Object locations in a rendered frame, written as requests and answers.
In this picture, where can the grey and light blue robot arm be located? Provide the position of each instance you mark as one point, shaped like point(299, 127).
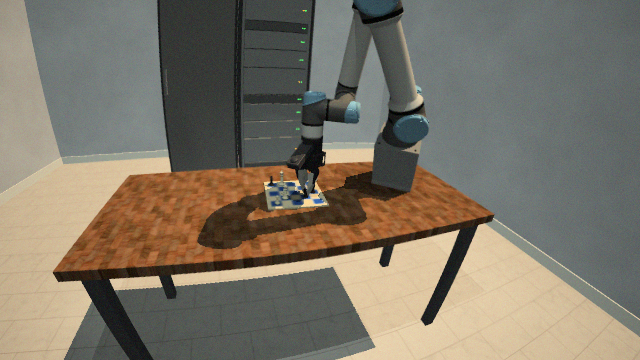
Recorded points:
point(407, 117)

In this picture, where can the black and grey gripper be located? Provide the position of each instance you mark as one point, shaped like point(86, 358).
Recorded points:
point(311, 164)

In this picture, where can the blue and cream chessboard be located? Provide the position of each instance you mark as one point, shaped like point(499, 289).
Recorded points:
point(295, 194)

